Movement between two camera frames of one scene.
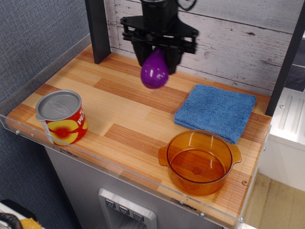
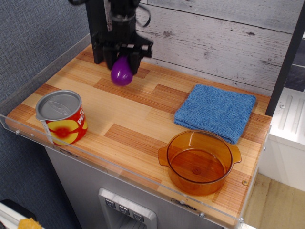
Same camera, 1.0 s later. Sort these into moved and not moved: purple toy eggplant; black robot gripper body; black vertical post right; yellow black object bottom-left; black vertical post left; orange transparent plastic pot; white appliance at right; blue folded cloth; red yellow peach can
Moved: black robot gripper body; purple toy eggplant
Not moved: yellow black object bottom-left; white appliance at right; black vertical post left; black vertical post right; blue folded cloth; red yellow peach can; orange transparent plastic pot
